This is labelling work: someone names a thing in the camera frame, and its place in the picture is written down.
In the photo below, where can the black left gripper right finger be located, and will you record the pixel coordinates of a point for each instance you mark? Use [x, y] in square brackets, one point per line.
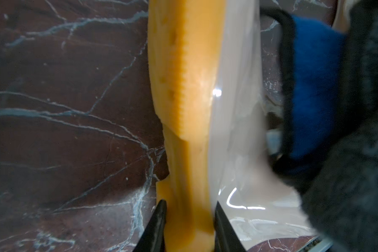
[226, 239]

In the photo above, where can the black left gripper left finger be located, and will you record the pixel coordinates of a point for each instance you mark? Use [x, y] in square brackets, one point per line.
[152, 239]

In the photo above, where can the aluminium mounting rail frame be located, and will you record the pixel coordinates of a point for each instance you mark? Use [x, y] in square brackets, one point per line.
[317, 244]

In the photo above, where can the beige rubber boot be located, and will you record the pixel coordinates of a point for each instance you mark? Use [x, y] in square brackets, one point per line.
[206, 83]

